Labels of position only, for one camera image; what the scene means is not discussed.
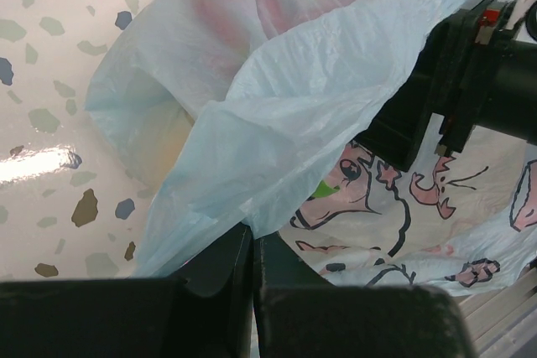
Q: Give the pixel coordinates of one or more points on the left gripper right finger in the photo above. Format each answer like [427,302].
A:
[300,314]

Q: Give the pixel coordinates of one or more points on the blue plastic bag with fruit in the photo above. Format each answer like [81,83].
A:
[235,111]

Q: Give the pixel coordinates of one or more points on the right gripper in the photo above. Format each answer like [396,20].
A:
[486,77]

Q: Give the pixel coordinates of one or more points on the red dragon fruit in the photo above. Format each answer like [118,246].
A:
[324,190]

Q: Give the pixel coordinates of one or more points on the aluminium front rail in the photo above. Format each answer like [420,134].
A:
[502,323]

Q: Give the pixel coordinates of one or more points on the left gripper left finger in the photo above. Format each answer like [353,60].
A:
[201,310]

